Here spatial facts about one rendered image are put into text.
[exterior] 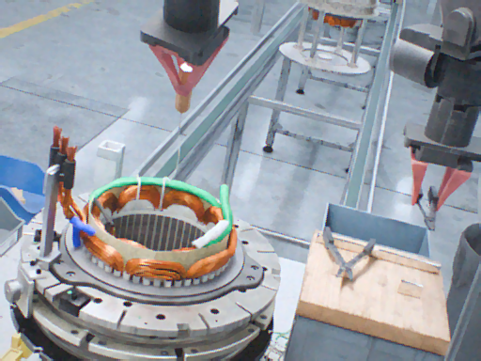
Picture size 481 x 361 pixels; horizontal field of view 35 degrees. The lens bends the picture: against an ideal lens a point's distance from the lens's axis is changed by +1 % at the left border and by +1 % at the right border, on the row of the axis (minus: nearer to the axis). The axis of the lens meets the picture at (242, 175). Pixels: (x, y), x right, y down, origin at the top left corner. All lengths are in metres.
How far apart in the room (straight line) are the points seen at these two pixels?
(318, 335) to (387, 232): 0.31
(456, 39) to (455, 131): 0.12
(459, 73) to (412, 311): 0.31
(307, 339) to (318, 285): 0.07
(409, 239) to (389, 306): 0.27
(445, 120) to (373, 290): 0.24
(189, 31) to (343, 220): 0.57
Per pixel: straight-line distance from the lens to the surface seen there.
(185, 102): 0.85
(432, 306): 1.04
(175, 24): 0.77
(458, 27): 0.91
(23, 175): 1.70
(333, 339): 0.99
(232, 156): 2.93
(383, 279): 1.06
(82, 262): 0.88
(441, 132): 0.96
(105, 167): 0.98
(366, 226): 1.24
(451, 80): 0.95
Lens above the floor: 1.58
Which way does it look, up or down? 24 degrees down
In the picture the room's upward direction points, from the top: 12 degrees clockwise
